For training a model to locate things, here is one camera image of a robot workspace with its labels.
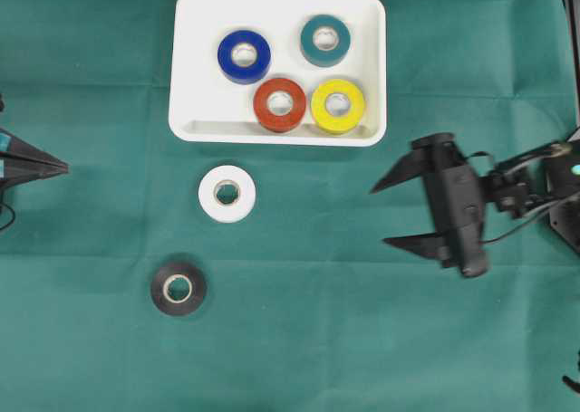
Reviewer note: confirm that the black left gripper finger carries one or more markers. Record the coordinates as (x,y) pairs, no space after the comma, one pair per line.
(14,147)
(17,172)

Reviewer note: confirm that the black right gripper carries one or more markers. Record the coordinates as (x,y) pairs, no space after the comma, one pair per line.
(431,156)

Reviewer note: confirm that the yellow tape roll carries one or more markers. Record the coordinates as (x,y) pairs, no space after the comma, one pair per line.
(337,106)

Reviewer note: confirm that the red tape roll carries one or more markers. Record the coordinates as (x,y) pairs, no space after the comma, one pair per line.
(279,104)

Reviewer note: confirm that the green tape roll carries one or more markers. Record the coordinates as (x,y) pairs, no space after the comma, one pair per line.
(324,40)

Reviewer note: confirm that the blue tape roll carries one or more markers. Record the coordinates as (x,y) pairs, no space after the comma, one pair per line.
(244,56)

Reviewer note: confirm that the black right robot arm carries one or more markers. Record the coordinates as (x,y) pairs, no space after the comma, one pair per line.
(526,186)

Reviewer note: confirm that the black tape roll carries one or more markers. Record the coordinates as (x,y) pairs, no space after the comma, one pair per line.
(178,288)

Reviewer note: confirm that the white tape roll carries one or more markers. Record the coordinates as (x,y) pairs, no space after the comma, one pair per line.
(227,194)

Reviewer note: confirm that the white plastic case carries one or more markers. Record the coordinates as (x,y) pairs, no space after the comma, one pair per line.
(205,106)

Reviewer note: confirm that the green table cloth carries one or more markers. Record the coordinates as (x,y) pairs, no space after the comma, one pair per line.
(306,308)

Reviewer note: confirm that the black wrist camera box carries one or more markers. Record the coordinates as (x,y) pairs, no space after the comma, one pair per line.
(465,210)

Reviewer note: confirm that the black frame rail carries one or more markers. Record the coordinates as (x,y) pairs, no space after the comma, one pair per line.
(572,16)

